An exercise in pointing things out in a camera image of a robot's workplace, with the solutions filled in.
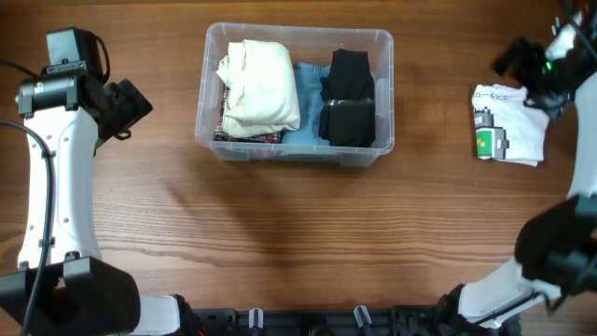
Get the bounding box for clear plastic storage container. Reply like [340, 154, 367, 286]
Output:
[194, 22, 395, 166]

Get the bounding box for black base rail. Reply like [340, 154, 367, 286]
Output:
[186, 305, 521, 336]

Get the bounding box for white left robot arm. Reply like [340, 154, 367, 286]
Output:
[1, 71, 192, 335]

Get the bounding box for red navy plaid shirt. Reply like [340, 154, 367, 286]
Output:
[213, 86, 283, 144]

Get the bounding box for blue denim jeans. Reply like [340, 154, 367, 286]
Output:
[282, 63, 330, 146]

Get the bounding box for black cloth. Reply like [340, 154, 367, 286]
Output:
[318, 49, 376, 147]

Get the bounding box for white printed t-shirt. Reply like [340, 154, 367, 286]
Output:
[471, 84, 549, 167]

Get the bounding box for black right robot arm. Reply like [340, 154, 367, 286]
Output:
[396, 35, 596, 335]

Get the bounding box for cream cloth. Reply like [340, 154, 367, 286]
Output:
[216, 39, 301, 138]

